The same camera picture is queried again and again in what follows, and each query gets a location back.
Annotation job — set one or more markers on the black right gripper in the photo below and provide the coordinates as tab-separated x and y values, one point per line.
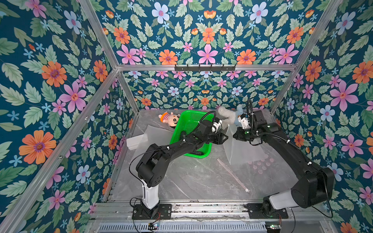
238	136

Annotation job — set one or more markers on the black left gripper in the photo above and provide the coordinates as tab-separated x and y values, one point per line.
218	138

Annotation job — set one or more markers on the green plastic basket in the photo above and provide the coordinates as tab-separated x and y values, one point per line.
188	121

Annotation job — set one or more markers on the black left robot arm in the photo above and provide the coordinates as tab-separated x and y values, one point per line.
153	166

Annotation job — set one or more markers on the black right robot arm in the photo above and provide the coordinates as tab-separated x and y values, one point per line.
314	185

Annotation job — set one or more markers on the clear zip-top bag pink zipper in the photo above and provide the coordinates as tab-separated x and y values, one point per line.
233	175

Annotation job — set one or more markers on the white teddy bear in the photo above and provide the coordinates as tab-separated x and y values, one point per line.
230	117

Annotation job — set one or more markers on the cartoon doll head toy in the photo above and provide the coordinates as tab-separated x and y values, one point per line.
170	118

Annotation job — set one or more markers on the white plastic box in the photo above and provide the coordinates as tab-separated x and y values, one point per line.
133	142

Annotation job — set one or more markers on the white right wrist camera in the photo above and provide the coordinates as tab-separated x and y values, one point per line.
244	122

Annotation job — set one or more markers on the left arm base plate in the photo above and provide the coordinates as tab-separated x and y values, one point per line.
159	212

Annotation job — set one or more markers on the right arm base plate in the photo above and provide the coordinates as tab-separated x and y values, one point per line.
253	211

